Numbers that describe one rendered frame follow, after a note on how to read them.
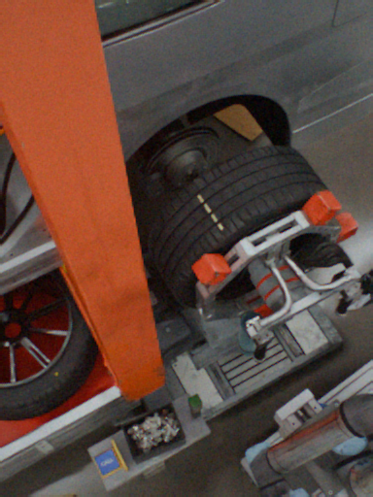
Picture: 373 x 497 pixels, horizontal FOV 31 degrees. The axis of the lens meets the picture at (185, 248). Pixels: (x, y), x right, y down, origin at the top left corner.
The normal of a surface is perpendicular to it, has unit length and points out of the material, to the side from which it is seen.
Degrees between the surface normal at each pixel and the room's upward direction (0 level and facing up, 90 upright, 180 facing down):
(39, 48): 90
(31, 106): 90
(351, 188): 0
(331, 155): 0
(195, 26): 78
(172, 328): 0
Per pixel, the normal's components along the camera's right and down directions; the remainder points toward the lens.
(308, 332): -0.02, -0.44
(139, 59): 0.47, 0.69
